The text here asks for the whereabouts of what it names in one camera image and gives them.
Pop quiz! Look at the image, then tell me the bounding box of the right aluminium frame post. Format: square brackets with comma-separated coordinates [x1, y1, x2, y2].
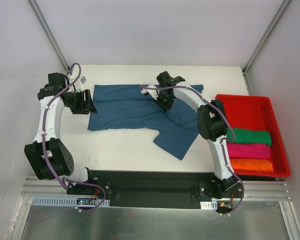
[241, 0, 293, 76]

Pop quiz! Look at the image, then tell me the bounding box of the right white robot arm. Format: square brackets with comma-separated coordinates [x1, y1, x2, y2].
[150, 71, 239, 199]

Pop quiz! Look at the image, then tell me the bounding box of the left slotted cable duct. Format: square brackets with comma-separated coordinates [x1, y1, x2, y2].
[32, 196, 110, 208]

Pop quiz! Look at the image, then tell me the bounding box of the aluminium front rail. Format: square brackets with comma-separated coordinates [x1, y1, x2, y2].
[21, 176, 293, 202]

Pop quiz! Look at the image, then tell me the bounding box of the left aluminium frame post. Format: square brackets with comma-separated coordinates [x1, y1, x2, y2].
[27, 0, 70, 73]

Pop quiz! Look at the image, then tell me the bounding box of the red plastic bin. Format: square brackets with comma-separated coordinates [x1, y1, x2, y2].
[216, 94, 291, 178]

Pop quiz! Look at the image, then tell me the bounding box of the blue t shirt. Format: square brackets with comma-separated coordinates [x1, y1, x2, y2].
[88, 84, 199, 160]

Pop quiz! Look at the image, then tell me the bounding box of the right slotted cable duct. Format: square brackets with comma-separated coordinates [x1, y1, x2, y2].
[200, 201, 218, 211]

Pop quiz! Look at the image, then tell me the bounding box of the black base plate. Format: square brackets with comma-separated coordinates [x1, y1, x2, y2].
[67, 170, 244, 209]

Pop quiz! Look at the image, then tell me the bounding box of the aluminium frame post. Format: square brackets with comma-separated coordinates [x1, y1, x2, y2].
[27, 0, 70, 73]
[241, 0, 293, 76]

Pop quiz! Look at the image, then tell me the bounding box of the orange rolled t shirt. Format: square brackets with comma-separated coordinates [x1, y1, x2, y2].
[230, 158, 274, 173]

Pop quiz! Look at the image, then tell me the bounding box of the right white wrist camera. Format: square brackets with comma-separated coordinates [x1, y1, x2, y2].
[141, 85, 159, 100]

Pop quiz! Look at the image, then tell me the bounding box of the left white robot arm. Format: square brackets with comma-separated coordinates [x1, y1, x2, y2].
[24, 72, 97, 195]

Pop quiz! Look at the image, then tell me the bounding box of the pink rolled t shirt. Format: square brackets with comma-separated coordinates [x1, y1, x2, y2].
[227, 142, 271, 159]

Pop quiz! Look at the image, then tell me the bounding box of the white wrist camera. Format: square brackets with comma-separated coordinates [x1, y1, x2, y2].
[69, 76, 87, 92]
[141, 85, 159, 100]

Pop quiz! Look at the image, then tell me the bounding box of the slotted cable duct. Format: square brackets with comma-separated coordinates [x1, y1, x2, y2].
[32, 196, 110, 208]
[200, 201, 218, 211]

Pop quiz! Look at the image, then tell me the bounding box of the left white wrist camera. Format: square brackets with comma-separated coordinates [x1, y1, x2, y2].
[69, 76, 87, 92]

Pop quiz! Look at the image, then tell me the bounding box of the green rolled t shirt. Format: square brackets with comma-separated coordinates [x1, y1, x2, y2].
[226, 128, 272, 146]

